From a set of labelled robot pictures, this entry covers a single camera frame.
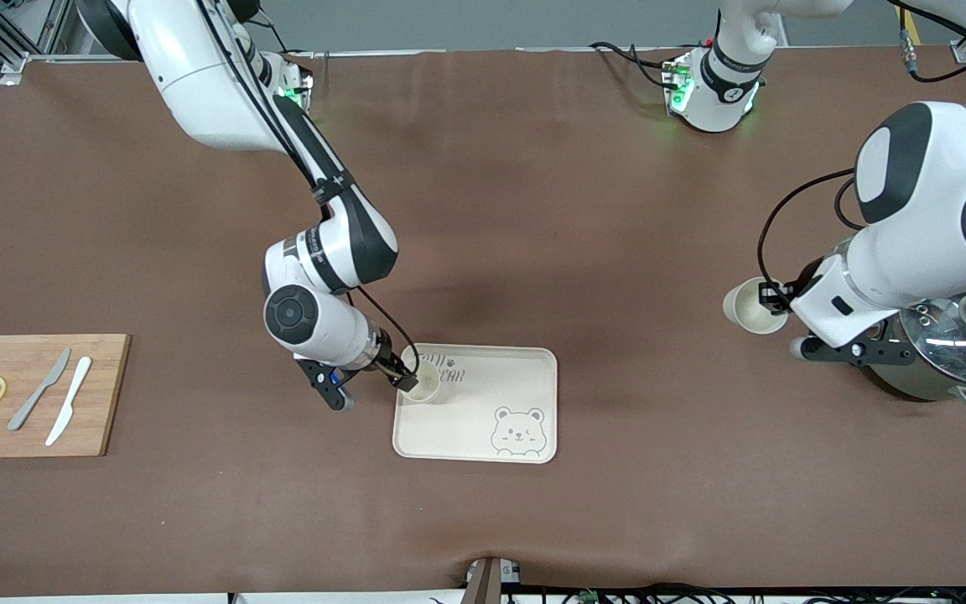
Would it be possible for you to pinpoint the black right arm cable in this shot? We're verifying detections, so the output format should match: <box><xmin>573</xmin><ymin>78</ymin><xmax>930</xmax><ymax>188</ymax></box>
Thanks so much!
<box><xmin>347</xmin><ymin>284</ymin><xmax>422</xmax><ymax>374</ymax></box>

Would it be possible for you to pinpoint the black base cable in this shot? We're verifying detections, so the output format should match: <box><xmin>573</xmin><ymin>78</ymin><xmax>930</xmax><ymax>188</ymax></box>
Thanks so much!
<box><xmin>588</xmin><ymin>40</ymin><xmax>678</xmax><ymax>90</ymax></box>

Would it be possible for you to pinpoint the grey-green electric pot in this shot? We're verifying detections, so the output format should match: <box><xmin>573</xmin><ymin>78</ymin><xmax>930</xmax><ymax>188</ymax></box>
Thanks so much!
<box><xmin>865</xmin><ymin>277</ymin><xmax>966</xmax><ymax>411</ymax></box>

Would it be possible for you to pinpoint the white IKEA cup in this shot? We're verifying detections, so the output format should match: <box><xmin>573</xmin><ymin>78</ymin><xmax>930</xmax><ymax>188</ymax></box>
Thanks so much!
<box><xmin>399</xmin><ymin>361</ymin><xmax>443</xmax><ymax>404</ymax></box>
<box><xmin>722</xmin><ymin>277</ymin><xmax>791</xmax><ymax>336</ymax></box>

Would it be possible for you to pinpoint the metal table edge clamp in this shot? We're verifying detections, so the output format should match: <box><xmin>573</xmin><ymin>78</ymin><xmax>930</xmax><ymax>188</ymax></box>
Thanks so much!
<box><xmin>462</xmin><ymin>556</ymin><xmax>522</xmax><ymax>604</ymax></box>

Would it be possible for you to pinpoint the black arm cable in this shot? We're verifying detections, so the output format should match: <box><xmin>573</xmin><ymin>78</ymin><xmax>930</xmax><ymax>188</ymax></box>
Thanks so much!
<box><xmin>347</xmin><ymin>284</ymin><xmax>422</xmax><ymax>374</ymax></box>
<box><xmin>756</xmin><ymin>168</ymin><xmax>859</xmax><ymax>291</ymax></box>

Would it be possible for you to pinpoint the grey plastic knife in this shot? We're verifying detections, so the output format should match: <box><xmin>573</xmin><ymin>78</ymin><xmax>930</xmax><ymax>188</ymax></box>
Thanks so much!
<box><xmin>8</xmin><ymin>348</ymin><xmax>72</xmax><ymax>432</ymax></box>

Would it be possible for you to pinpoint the white plastic knife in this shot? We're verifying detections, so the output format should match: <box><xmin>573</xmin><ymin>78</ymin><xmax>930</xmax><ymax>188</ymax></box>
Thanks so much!
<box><xmin>45</xmin><ymin>357</ymin><xmax>93</xmax><ymax>447</ymax></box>

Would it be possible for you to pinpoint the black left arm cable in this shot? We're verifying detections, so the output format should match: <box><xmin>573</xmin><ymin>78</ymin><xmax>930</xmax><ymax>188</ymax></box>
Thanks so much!
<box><xmin>756</xmin><ymin>168</ymin><xmax>859</xmax><ymax>291</ymax></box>

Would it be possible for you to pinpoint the glass pot lid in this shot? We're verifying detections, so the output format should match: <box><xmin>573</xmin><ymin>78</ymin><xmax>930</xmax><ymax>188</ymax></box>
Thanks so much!
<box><xmin>898</xmin><ymin>277</ymin><xmax>966</xmax><ymax>389</ymax></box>

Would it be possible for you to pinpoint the cream tray with bear print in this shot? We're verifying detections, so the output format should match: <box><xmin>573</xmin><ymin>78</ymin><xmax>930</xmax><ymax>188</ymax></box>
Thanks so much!
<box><xmin>392</xmin><ymin>343</ymin><xmax>558</xmax><ymax>465</ymax></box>

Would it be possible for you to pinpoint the bamboo cutting board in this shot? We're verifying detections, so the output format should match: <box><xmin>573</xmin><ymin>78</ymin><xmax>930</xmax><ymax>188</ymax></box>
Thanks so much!
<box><xmin>0</xmin><ymin>334</ymin><xmax>132</xmax><ymax>459</ymax></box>

